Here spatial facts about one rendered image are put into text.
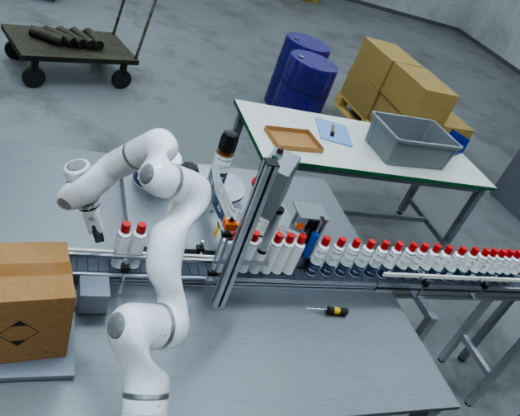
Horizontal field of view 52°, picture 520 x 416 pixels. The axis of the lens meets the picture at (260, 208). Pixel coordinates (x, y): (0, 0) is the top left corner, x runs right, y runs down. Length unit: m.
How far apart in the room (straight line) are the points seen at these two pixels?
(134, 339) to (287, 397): 0.74
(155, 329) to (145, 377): 0.12
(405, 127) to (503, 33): 9.61
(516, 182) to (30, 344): 5.27
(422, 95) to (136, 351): 4.54
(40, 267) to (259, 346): 0.83
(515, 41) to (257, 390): 11.99
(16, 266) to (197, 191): 0.58
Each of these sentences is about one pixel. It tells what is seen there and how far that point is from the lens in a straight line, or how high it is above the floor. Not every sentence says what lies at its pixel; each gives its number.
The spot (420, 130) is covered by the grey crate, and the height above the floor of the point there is 0.93.
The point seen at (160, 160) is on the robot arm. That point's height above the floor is 1.57.
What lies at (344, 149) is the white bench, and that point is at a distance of 3.71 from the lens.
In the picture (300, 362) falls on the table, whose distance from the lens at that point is 2.06.
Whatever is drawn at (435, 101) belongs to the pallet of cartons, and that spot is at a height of 0.78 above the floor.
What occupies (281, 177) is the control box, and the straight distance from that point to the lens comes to 1.73.
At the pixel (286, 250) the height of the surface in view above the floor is 1.02.
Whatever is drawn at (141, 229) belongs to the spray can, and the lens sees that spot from 1.95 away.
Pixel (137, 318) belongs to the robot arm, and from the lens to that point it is 1.38.
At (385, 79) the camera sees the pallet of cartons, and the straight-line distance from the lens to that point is 6.04.
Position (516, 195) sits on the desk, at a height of 0.18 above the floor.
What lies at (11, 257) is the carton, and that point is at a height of 1.12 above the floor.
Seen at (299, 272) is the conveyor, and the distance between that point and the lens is 2.33.
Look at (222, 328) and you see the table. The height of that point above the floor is 0.83.
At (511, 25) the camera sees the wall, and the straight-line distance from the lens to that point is 13.55.
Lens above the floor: 2.31
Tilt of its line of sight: 33 degrees down
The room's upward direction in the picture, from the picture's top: 21 degrees clockwise
